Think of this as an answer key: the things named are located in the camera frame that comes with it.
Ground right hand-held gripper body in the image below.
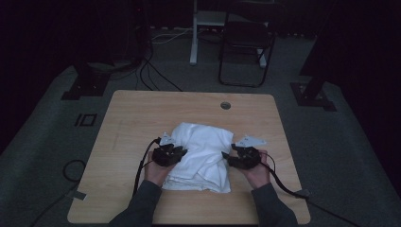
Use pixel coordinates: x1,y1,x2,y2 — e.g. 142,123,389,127
231,134,268,170

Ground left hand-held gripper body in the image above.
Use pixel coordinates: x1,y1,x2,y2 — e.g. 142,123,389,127
151,131,180,167

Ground white skirt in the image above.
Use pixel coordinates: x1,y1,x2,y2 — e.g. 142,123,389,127
162,121,235,194

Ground person's right hand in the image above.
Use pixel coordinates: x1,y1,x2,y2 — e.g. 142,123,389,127
241,149,272,189

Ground person's left hand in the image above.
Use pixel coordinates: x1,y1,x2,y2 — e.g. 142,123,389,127
144,150,176,187

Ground black stand base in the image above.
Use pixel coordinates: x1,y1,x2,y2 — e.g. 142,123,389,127
61,61,112,101
289,0,338,113

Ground black folding chair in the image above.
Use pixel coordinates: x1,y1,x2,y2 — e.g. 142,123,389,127
218,0,277,89

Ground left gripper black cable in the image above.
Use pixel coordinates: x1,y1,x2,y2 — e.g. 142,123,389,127
131,137,163,197

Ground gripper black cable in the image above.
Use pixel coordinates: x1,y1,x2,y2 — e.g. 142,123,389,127
131,137,163,197
260,153,361,227

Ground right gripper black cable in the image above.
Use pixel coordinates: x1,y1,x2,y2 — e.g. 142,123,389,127
260,153,361,227

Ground black floor cables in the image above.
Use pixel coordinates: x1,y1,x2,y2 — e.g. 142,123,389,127
134,41,183,93

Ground black looped floor cable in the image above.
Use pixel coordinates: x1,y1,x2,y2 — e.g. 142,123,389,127
29,159,87,227

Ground white desk frame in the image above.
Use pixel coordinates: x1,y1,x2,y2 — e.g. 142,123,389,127
189,0,268,68

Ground white floor cable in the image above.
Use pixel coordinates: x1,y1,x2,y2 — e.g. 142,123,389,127
150,27,194,44

